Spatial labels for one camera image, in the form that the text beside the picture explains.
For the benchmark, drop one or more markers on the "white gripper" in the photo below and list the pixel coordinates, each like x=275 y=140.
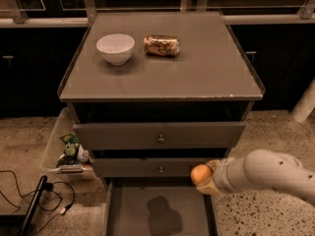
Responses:
x=223 y=175

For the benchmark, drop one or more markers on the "orange fruit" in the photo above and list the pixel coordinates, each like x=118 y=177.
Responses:
x=200 y=173

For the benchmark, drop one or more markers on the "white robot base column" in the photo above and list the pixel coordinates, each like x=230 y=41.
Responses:
x=305 y=105

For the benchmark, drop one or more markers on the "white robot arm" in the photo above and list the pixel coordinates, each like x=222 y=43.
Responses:
x=260 y=169

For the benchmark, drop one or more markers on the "middle grey drawer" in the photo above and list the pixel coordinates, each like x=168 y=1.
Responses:
x=146 y=167

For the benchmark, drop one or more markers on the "bottom grey open drawer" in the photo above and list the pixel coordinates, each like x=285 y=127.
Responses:
x=157 y=207

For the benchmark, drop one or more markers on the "grey drawer cabinet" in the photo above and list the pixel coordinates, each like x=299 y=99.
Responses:
x=209 y=80

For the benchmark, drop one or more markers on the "top grey drawer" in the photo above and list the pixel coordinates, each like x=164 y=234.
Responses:
x=159 y=135

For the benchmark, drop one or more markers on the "crushed gold soda can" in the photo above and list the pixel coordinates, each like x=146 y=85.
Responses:
x=161 y=45

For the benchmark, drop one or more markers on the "green snack bag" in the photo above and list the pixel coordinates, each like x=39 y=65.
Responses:
x=70 y=151

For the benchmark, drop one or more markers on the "clear plastic storage bin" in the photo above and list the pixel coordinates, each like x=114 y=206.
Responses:
x=81 y=169

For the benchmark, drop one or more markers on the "white ceramic bowl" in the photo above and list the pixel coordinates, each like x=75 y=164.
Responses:
x=116 y=49

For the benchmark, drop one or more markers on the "black flat bar device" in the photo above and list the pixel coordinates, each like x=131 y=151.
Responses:
x=23 y=231

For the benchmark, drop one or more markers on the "metal counter railing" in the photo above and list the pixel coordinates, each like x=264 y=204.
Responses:
x=80 y=13

